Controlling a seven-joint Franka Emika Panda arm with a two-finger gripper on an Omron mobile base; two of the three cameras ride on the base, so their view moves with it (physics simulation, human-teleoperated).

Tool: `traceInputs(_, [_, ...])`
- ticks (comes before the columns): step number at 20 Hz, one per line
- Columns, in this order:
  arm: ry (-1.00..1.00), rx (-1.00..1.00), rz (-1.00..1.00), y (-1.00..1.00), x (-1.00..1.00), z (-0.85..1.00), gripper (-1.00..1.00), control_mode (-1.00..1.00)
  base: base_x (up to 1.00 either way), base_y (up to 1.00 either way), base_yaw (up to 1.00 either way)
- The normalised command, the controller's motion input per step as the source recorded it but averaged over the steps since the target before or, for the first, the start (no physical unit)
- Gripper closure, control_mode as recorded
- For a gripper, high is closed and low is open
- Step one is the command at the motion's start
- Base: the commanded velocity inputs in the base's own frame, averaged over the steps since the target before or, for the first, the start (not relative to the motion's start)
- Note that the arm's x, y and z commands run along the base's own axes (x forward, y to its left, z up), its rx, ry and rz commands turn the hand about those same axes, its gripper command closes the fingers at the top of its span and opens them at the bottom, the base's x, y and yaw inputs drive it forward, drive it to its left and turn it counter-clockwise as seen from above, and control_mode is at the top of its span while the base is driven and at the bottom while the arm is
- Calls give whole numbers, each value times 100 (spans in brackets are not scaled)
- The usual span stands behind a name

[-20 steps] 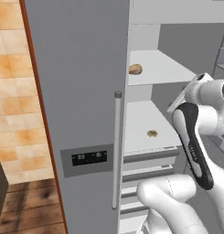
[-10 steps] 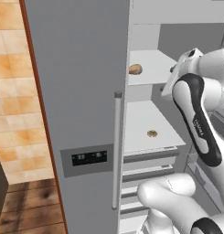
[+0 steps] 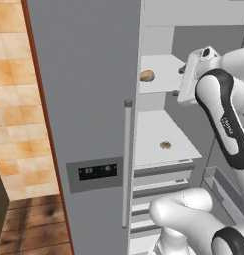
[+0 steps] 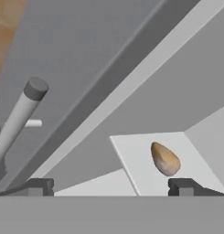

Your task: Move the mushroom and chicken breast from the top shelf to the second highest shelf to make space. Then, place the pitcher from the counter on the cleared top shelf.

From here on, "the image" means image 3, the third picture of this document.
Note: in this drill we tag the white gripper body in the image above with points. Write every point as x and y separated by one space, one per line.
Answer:
190 83

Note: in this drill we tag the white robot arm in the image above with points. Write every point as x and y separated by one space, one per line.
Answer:
223 99

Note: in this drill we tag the short white fridge shelf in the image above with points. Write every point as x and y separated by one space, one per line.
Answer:
163 71

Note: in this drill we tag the long white fridge shelf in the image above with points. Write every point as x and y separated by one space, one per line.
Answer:
156 132

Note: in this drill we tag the brown mushroom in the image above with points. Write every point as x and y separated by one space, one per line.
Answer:
165 145

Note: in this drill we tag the white fridge body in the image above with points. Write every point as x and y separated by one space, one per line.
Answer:
160 40

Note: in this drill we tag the grey open fridge door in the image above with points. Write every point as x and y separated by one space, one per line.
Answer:
215 161

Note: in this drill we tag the white fridge drawer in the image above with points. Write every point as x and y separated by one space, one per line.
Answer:
160 176
153 194
140 219

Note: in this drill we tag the grey closed fridge door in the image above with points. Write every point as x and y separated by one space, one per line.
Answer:
90 99

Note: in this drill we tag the clear fridge door bin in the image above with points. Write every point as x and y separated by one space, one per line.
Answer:
223 196

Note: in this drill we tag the brown wooden side panel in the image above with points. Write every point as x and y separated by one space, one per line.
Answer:
47 126

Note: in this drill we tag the dark cabinet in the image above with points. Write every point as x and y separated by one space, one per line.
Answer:
0 205

